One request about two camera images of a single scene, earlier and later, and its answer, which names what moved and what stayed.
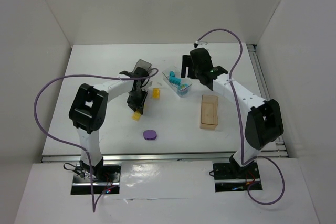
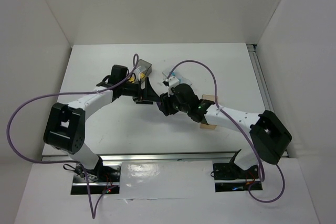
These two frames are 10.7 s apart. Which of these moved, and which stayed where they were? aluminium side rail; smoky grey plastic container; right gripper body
Moved: right gripper body
Stayed: aluminium side rail; smoky grey plastic container
